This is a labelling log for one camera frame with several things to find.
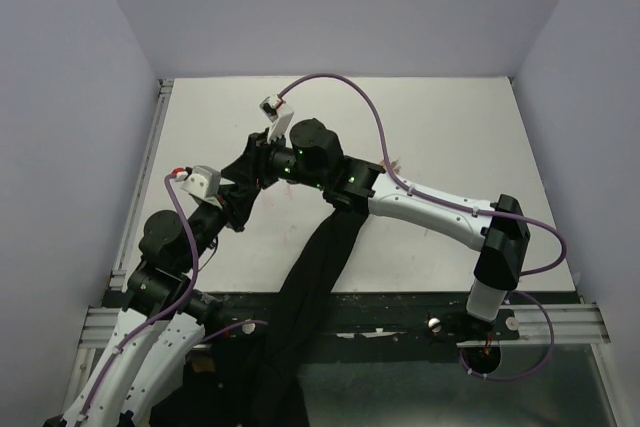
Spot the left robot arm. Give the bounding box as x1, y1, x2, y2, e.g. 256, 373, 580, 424
45, 184, 259, 426

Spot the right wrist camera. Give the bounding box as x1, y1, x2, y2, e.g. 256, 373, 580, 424
260, 94, 294, 143

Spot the aluminium rail frame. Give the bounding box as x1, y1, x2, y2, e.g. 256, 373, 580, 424
74, 77, 614, 398

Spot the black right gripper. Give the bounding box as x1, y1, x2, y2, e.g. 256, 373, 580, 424
221, 129, 326, 194

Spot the metal sheet panel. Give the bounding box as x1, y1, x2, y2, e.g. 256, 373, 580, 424
299, 346, 616, 426

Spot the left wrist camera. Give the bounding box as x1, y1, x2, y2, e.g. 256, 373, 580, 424
181, 165, 221, 205

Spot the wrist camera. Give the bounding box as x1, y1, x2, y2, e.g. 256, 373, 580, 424
181, 165, 221, 205
260, 94, 294, 143

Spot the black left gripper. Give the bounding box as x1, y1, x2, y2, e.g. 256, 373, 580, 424
179, 184, 261, 271

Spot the mannequin hand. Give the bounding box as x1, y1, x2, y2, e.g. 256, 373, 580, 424
379, 157, 402, 175

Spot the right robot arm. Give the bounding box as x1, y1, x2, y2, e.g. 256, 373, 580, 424
222, 119, 530, 339

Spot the black sleeve forearm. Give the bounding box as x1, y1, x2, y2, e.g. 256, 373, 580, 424
212, 209, 368, 426

